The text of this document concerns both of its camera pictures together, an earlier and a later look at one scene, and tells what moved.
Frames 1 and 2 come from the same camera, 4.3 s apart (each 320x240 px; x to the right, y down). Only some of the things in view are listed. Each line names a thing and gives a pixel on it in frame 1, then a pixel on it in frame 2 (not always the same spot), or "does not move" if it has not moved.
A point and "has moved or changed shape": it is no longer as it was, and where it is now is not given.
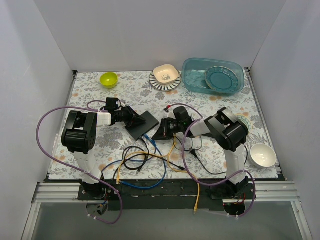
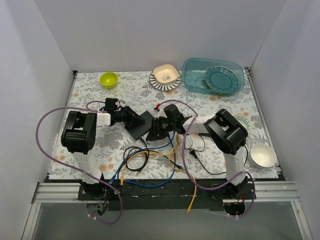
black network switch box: [138, 130] does not move
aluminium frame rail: [273, 192] does not move
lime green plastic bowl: [109, 80] does not move
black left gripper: [129, 115] does not move
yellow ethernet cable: [198, 186] has moved or changed shape
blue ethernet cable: [162, 179] to [133, 182]
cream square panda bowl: [165, 74] does not move
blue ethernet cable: [140, 160] to [112, 179]
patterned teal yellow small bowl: [246, 120] does not move
